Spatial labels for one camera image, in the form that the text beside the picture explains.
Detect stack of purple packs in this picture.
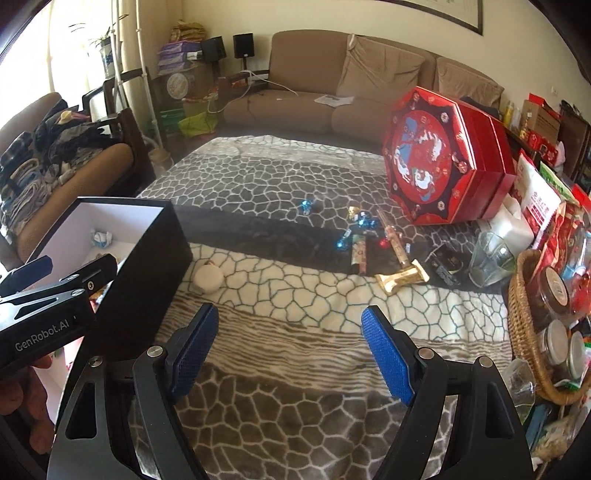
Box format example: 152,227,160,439
157,41,197,75

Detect white cable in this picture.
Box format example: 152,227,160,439
240,69,300,112

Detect gold wrapped candy bar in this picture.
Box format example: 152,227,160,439
374,258,431,296

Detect white pole stand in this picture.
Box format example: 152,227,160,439
111,0,167,148

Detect wicker basket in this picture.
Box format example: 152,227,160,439
507,249,591,406

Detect white red snack bag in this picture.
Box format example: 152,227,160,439
512,154,566,250

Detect brown sofa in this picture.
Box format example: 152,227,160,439
222,30,504,137

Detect white bin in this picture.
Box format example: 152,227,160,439
148,148,172,174

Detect brown armchair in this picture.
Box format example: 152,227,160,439
0,92,155,273

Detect framed wall painting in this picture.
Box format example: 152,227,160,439
402,0,484,37

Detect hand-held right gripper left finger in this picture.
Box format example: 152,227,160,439
46,302,220,480

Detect round printed tin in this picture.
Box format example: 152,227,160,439
166,72,192,99

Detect red octagonal gift box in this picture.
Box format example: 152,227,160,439
382,85,517,227

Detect plant in blue white vase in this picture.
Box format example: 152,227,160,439
69,14,127,79

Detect black box white inside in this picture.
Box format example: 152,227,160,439
21,197,194,365

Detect crumpled clear plastic bag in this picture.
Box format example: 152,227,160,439
501,357,539,423

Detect green black candy tube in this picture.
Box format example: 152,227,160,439
348,234,370,274

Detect clear drinking glass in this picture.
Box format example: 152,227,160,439
468,231,517,287

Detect cardboard box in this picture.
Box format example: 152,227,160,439
519,95,561,139

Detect brown lidded jar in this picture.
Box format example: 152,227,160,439
531,265,571,319

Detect small black gift box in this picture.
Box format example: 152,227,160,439
427,247,467,284

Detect green white snack bag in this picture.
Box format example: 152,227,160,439
538,164,580,204

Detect pile of snack bags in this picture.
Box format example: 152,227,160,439
545,185,591,324

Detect dark wooden cabinet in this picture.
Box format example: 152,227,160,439
558,99,591,181

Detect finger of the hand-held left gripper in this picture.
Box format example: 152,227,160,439
0,253,119,324
0,256,52,298

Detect white round bun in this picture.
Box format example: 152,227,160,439
193,261,225,295

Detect papers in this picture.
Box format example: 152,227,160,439
314,93,356,108

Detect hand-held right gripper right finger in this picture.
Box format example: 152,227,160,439
361,305,534,480

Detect long clear candy stick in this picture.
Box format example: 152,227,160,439
376,209,409,264

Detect grey lidded glass jar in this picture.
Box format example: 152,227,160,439
566,330,587,379
538,318,568,370

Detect person's left hand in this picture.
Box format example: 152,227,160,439
0,356,58,457

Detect pile of clothes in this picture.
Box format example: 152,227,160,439
0,108,121,232

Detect white tissue box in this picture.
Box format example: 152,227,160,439
478,194,535,252

